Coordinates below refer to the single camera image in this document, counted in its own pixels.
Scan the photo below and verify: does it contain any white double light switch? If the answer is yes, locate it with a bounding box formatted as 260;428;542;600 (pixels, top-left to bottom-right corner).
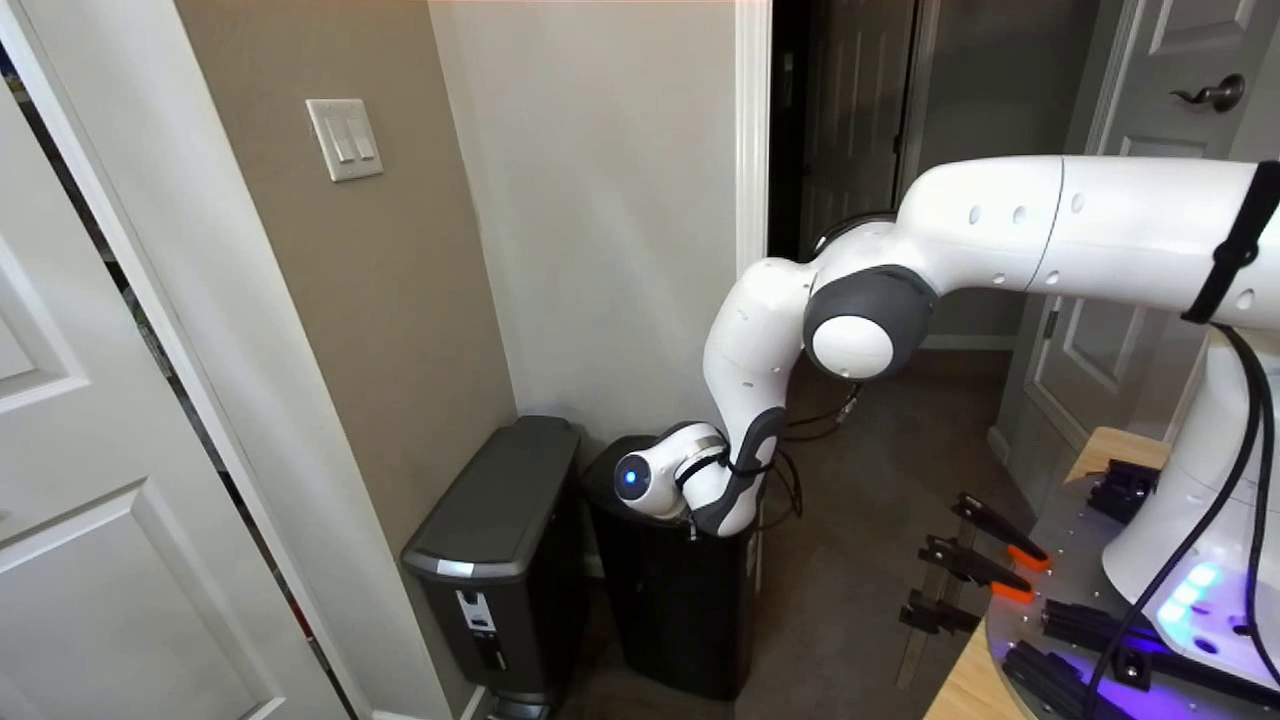
305;95;389;187

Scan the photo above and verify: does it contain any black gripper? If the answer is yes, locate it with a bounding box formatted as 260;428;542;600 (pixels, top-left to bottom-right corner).
685;525;759;571

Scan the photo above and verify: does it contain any silver robot mounting plate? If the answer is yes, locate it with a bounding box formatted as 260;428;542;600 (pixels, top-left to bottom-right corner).
985;457;1280;720

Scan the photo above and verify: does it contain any dark wooden door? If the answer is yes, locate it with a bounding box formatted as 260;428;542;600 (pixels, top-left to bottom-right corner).
797;0;926;235

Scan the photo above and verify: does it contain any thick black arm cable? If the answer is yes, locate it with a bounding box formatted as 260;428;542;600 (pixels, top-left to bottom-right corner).
1081;324;1280;703

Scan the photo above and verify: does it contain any black trash bin body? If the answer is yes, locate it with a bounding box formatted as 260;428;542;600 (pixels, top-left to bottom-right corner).
588;514;764;703

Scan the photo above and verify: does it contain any white panel door with lever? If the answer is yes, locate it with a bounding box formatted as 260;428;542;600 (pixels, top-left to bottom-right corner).
990;0;1280;515

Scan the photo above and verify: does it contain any gray step trash can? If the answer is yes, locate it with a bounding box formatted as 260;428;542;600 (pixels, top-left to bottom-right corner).
396;414;593;720

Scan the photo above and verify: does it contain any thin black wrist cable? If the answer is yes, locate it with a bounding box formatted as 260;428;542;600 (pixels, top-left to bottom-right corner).
756;384;862;534

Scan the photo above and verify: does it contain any black mounting bracket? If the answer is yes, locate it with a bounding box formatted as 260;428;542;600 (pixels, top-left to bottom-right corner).
1081;457;1168;529
994;637;1113;720
1035;597;1154;673

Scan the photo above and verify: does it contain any dark metal lever door handle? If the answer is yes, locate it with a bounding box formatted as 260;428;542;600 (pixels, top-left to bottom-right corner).
1168;71;1249;115

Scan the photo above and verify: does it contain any black orange bar clamp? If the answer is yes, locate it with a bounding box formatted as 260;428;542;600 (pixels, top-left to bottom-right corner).
895;592;986;640
914;534;1039;606
947;487;1051;571

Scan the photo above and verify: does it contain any black arm strap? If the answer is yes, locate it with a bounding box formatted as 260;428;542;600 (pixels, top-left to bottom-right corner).
1177;157;1280;328

